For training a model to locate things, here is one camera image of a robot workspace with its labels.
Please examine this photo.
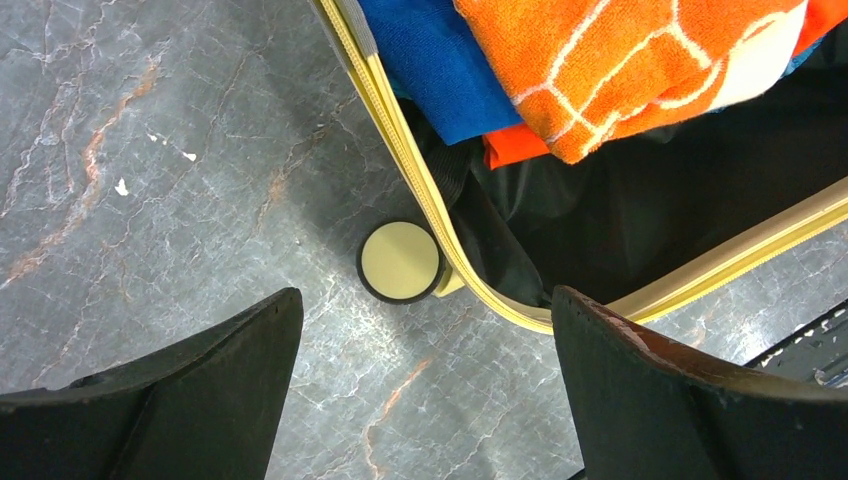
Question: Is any blue cloth garment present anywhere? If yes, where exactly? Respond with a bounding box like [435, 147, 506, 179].
[360, 0, 522, 145]

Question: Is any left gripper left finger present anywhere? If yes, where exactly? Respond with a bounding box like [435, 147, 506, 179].
[1, 288, 303, 479]

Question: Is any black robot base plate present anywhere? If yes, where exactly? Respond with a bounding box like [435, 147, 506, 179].
[745, 300, 847, 389]

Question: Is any orange red t-shirt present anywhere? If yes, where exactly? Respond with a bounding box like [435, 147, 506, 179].
[482, 0, 848, 170]

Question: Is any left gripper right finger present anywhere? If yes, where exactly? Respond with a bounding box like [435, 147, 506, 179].
[552, 287, 847, 479]

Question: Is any orange white towel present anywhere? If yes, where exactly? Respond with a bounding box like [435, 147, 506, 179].
[453, 0, 813, 166]

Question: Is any yellow hard-shell suitcase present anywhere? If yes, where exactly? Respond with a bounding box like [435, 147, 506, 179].
[313, 1, 847, 333]

